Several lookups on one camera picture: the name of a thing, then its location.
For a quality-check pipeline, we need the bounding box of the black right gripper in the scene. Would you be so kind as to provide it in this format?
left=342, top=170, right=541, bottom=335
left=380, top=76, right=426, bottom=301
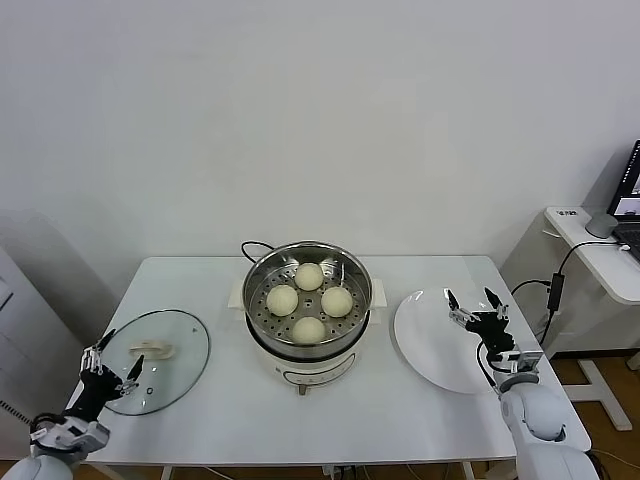
left=444, top=286, right=517, bottom=367

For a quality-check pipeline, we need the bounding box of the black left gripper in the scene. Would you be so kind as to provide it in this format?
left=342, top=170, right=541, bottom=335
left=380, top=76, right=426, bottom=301
left=63, top=328, right=146, bottom=425

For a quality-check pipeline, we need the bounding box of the glass lid with cream handle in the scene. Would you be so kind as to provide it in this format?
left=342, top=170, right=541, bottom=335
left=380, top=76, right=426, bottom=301
left=92, top=309, right=211, bottom=417

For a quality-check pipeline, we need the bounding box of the white steamed baozi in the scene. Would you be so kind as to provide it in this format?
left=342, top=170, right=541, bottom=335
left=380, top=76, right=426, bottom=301
left=294, top=262, right=325, bottom=291
left=265, top=285, right=300, bottom=317
left=292, top=316, right=327, bottom=347
left=319, top=287, right=354, bottom=319

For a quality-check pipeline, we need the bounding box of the perforated steel steamer basket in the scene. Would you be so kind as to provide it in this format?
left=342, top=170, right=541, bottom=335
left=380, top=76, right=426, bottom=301
left=243, top=240, right=375, bottom=351

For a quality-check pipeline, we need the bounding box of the white round plate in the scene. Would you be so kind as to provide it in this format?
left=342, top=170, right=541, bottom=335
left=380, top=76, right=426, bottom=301
left=393, top=287, right=518, bottom=396

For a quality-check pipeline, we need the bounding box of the white side desk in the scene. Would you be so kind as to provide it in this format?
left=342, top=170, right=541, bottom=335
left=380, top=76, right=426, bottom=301
left=543, top=206, right=640, bottom=431

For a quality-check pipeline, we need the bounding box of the grey round desk gadget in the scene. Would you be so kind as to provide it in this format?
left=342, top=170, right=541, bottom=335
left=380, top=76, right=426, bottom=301
left=585, top=214, right=619, bottom=239

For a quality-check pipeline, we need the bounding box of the cream electric cooker base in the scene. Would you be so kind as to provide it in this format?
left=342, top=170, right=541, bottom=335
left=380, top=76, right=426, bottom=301
left=228, top=277, right=390, bottom=400

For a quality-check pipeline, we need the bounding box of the black laptop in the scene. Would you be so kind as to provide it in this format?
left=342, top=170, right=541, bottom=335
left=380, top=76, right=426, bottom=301
left=607, top=139, right=640, bottom=261

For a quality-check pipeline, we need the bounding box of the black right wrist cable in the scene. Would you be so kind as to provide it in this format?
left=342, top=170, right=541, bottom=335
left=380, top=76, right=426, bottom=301
left=476, top=339, right=501, bottom=396

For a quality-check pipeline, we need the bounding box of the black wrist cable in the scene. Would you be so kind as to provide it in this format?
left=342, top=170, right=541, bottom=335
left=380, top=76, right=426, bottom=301
left=476, top=339, right=501, bottom=396
left=29, top=412, right=66, bottom=431

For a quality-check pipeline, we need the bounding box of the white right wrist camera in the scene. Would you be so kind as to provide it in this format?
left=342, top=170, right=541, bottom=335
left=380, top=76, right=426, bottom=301
left=492, top=349, right=544, bottom=382

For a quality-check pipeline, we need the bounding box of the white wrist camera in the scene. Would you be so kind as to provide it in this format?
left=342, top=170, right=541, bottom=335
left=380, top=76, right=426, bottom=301
left=29, top=417, right=111, bottom=454
left=492, top=349, right=544, bottom=382

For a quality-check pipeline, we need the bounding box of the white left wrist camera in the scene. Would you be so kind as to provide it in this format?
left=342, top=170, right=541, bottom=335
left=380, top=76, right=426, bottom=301
left=29, top=417, right=111, bottom=454

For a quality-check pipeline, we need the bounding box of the black power adapter with cable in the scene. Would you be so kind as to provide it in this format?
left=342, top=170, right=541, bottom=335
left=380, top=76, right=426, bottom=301
left=512, top=242, right=632, bottom=351

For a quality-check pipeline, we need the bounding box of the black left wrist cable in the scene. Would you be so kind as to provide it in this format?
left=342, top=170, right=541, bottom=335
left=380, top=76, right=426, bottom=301
left=29, top=412, right=66, bottom=431

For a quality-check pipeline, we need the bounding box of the black cooker power cable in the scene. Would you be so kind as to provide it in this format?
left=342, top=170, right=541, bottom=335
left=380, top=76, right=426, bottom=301
left=241, top=240, right=276, bottom=264

